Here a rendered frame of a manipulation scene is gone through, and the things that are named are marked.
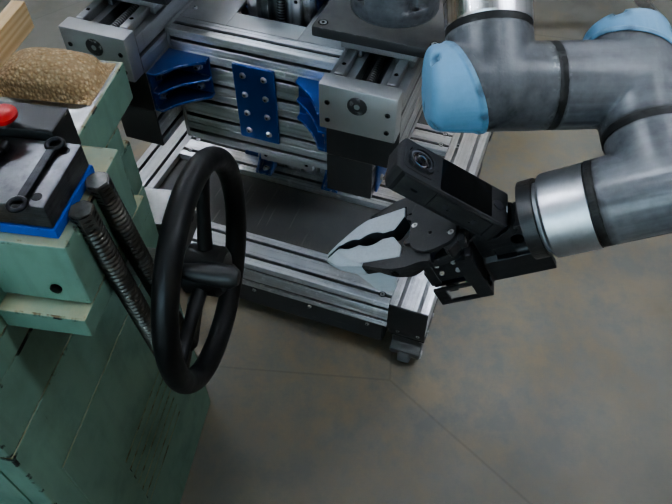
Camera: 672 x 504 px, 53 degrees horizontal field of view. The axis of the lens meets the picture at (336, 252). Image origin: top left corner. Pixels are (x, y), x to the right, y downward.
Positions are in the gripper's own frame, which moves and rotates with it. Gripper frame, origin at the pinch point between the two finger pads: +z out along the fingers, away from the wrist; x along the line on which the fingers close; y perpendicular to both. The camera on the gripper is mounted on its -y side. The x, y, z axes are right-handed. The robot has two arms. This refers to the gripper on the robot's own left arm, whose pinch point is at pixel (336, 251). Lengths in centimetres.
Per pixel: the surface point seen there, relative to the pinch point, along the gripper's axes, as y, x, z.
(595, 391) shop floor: 107, 42, -2
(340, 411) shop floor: 78, 28, 49
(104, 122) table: -12.9, 20.7, 31.3
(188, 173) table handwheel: -11.4, 4.8, 11.9
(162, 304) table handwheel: -6.5, -7.8, 14.5
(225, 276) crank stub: -4.7, -4.3, 9.2
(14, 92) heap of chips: -21.5, 20.5, 38.9
